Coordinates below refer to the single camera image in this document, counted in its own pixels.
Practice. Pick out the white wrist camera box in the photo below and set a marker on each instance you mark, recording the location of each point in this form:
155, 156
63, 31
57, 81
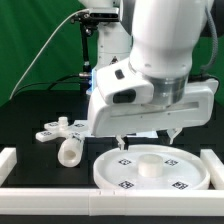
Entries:
118, 84

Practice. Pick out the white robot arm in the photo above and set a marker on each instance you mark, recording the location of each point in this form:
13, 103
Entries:
165, 33

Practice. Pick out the white round table top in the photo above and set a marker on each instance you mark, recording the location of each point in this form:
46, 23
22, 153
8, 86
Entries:
150, 167

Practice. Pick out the white marker tag sheet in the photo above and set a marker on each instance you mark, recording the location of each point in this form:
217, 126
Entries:
80, 126

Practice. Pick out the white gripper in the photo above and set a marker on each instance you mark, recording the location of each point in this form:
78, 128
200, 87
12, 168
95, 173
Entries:
194, 109

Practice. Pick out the white cross-shaped table base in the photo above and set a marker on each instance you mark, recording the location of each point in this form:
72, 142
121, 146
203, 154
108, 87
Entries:
56, 129

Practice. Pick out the white U-shaped fence frame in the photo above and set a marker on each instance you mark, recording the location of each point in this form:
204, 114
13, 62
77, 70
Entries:
93, 202

